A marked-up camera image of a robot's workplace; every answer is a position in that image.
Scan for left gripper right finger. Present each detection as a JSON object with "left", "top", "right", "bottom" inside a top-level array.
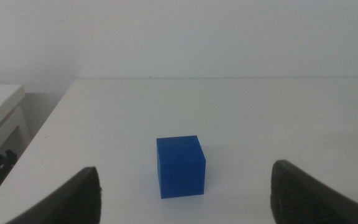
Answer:
[{"left": 270, "top": 159, "right": 358, "bottom": 224}]

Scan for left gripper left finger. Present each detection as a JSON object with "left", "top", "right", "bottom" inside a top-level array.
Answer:
[{"left": 6, "top": 166, "right": 102, "bottom": 224}]

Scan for blue cube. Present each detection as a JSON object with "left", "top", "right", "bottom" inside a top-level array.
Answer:
[{"left": 156, "top": 135, "right": 207, "bottom": 200}]

